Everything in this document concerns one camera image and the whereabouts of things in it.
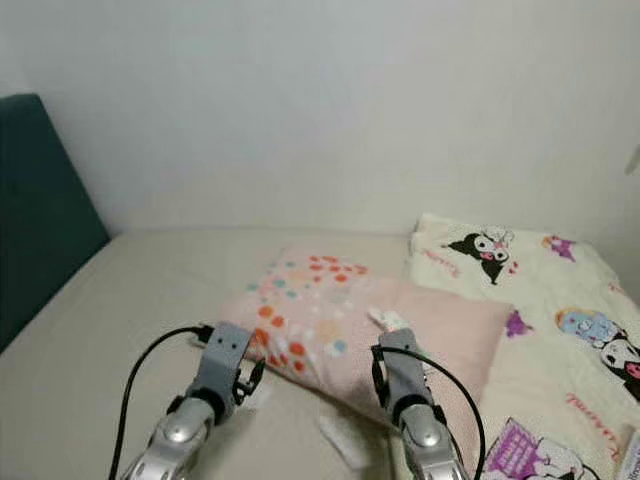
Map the white bottle with green label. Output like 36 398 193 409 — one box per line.
368 308 406 333

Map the pink pillow with dots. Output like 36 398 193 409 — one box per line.
218 245 518 446

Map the bed mattress with beige sheet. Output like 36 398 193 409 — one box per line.
0 225 640 480

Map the cream cartoon print blanket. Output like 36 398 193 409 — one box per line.
408 212 640 480

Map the teal upholstered headboard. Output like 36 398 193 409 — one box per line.
0 93 111 351

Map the white book with blue letters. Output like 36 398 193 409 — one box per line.
622 428 640 479

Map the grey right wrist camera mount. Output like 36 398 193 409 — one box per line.
380 328 426 411

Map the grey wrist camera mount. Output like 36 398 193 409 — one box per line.
380 328 426 411
198 322 253 411

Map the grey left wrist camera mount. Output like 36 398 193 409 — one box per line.
198 322 253 411

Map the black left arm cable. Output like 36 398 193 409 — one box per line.
122 325 216 480

